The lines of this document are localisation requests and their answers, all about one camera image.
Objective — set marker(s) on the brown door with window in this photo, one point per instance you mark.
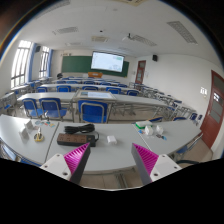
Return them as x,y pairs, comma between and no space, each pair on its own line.
140,71

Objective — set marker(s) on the white wall switch panel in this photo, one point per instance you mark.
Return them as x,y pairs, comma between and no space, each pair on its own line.
203,90

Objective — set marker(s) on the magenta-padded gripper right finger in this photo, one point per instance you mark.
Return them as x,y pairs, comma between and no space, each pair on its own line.
165,167

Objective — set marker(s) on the ceiling light panels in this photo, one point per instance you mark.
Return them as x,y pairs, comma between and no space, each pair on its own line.
181,31

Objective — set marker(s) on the black wall speaker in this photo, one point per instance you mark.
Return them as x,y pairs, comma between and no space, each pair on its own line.
154,57
38,48

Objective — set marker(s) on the colourful sticker cards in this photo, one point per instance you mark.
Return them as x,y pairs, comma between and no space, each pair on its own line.
45,123

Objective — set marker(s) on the green and white box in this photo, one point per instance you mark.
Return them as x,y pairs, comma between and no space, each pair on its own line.
143,124

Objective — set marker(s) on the white-framed window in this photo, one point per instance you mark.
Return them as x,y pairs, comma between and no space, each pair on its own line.
20,63
44,61

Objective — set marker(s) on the yellow tape roll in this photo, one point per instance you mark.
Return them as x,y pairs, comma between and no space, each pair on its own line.
38,137

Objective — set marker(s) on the small white box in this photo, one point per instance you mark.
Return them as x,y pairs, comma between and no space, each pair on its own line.
24,132
28,125

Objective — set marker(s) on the white ceiling projector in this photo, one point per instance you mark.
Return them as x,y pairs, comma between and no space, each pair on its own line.
127,36

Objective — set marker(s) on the orange lectern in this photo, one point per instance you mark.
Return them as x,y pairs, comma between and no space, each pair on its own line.
95,74

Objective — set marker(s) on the red-brown wooden door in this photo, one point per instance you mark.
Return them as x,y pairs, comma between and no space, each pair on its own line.
213,116

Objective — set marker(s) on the blue classroom chairs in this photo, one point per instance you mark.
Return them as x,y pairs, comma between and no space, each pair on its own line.
93,111

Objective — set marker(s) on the grey classroom desks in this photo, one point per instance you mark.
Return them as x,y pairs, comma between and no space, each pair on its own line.
46,96

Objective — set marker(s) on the green chalkboard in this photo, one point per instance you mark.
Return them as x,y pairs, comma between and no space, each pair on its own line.
75,64

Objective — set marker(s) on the projection screen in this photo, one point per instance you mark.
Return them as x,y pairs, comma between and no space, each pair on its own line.
107,61

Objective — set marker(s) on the black power strip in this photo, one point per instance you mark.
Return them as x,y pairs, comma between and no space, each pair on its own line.
73,139

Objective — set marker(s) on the small blue card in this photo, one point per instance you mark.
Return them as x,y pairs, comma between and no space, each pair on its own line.
162,137

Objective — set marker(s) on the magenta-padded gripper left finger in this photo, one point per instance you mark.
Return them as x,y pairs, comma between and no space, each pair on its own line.
57,165

